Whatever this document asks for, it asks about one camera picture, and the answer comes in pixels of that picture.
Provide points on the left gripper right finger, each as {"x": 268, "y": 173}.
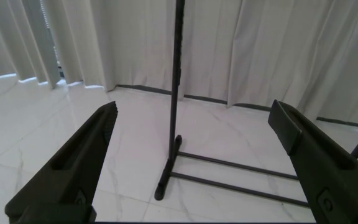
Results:
{"x": 331, "y": 186}

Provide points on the black clothes rack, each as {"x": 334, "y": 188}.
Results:
{"x": 176, "y": 62}

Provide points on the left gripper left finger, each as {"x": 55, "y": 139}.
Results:
{"x": 73, "y": 174}

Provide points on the white curtain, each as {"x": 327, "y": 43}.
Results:
{"x": 5, "y": 37}
{"x": 244, "y": 46}

